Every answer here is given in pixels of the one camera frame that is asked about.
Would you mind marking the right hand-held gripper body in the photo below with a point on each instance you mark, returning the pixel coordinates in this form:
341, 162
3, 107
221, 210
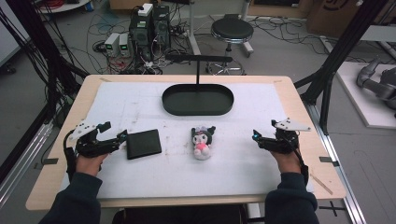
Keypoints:
285, 141

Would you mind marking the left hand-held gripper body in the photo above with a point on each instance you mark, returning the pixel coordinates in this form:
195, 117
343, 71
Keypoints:
90, 146

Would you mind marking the black wallet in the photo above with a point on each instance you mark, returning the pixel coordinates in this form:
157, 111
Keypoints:
144, 144

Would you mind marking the black and white plush toy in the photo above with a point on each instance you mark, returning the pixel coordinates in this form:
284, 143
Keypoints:
202, 143

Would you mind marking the black oval tray with stand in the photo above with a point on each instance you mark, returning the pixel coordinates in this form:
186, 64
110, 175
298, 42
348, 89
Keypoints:
197, 101

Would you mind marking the person's left hand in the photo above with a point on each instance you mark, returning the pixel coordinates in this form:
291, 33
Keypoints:
88, 165

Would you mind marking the person's right hand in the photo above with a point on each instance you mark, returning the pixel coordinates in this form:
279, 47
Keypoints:
289, 162

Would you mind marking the grey tape piece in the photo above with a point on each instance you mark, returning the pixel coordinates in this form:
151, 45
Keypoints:
49, 161
328, 160

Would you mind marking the white table mat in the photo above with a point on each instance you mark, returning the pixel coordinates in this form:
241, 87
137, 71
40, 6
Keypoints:
218, 174

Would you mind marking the thin wooden stick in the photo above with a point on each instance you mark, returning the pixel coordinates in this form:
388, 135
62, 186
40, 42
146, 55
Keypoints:
321, 184

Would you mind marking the black tape cross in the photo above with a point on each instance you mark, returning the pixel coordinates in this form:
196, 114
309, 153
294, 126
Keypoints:
332, 208

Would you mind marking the white board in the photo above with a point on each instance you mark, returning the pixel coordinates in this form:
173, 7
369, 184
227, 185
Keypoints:
358, 93

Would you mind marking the grey power supply unit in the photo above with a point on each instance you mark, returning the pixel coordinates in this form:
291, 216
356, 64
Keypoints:
111, 44
124, 44

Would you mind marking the person's lap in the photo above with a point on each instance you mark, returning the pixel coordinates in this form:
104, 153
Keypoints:
180, 215

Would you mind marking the black computer tower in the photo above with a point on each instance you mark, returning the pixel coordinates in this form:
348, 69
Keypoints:
161, 28
140, 34

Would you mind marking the black round stool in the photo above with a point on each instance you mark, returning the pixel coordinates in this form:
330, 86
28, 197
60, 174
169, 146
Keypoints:
232, 30

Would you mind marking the white table leg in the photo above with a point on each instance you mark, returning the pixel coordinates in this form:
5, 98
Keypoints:
193, 28

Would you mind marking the cardboard box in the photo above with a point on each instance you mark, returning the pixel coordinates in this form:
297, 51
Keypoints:
336, 15

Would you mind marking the aluminium rail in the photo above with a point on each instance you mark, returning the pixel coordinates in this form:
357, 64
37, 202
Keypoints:
21, 158
337, 168

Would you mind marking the black frame post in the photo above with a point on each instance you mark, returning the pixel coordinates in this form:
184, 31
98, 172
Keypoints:
339, 53
40, 43

